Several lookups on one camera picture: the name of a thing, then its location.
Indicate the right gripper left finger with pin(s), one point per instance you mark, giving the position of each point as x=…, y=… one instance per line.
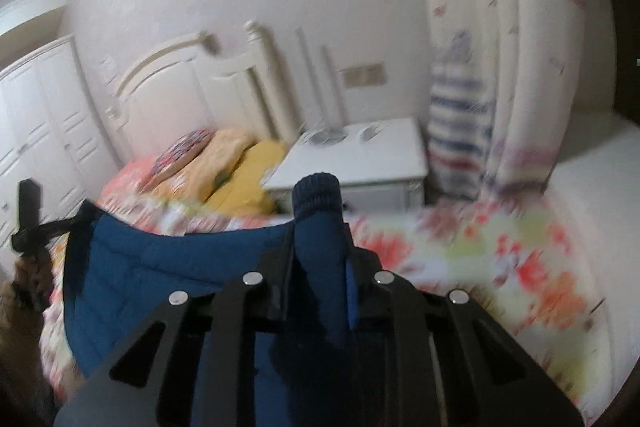
x=192, y=361

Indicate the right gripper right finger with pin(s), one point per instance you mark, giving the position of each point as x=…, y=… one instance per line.
x=427, y=360

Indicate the blue quilted puffer jacket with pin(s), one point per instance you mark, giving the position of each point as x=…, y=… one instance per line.
x=115, y=276

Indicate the person's left hand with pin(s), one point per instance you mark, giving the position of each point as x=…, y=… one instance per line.
x=34, y=281

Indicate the white wardrobe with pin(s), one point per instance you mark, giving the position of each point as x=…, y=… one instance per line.
x=50, y=132

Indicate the floral bed sheet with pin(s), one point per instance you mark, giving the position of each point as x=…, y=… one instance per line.
x=514, y=257

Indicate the colourful patterned pillow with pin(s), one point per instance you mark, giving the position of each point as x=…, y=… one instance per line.
x=179, y=154

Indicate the orange textured pillow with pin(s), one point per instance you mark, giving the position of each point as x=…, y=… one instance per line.
x=202, y=176

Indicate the yellow pillow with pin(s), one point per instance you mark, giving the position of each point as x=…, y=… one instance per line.
x=243, y=194

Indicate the white wooden headboard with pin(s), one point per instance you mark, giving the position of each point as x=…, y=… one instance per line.
x=183, y=85

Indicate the white bedside table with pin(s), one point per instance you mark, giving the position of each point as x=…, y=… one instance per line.
x=386, y=174

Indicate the grey desk lamp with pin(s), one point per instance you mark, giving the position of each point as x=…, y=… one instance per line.
x=324, y=133

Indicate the striped sailboat curtain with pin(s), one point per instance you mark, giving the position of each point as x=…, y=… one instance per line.
x=505, y=76

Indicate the white charger with cable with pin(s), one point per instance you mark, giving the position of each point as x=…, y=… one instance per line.
x=369, y=132

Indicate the wall socket panel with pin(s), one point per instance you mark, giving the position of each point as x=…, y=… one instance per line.
x=367, y=75

